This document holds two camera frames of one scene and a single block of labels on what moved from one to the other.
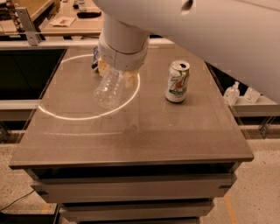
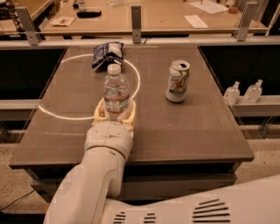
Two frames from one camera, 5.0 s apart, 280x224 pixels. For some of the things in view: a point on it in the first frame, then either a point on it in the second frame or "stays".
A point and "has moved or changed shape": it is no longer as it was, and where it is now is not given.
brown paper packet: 63,21 stays
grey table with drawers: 172,147 stays
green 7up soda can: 178,79 stays
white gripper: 122,59 → 109,136
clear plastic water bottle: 108,89 has moved or changed shape
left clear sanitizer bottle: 232,94 stays
